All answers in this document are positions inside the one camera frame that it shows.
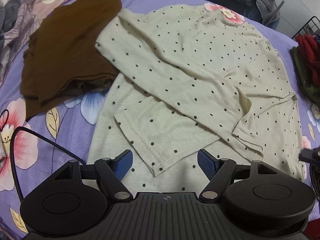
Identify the beige polka dot sweater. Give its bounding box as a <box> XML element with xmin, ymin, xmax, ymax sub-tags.
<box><xmin>87</xmin><ymin>5</ymin><xmax>306</xmax><ymax>193</ymax></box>

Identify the brown folded garment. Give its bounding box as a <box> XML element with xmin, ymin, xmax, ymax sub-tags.
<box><xmin>20</xmin><ymin>0</ymin><xmax>122</xmax><ymax>120</ymax></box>

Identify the mauve striped garment pile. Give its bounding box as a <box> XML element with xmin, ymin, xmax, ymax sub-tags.
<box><xmin>1</xmin><ymin>0</ymin><xmax>66</xmax><ymax>83</ymax></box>

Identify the dark green garment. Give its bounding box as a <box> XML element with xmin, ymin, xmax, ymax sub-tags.
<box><xmin>290</xmin><ymin>47</ymin><xmax>319</xmax><ymax>107</ymax></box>

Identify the black wire rack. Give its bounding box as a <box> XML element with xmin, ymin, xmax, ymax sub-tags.
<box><xmin>291</xmin><ymin>16</ymin><xmax>320</xmax><ymax>40</ymax></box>

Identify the purple floral bed sheet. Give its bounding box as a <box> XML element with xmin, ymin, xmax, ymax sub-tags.
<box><xmin>1</xmin><ymin>0</ymin><xmax>319</xmax><ymax>239</ymax></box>

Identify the red knitted garment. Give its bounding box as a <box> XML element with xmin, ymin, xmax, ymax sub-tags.
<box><xmin>296</xmin><ymin>34</ymin><xmax>319</xmax><ymax>87</ymax></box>

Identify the black cable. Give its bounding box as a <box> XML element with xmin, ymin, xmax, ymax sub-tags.
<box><xmin>11</xmin><ymin>126</ymin><xmax>87</xmax><ymax>203</ymax></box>

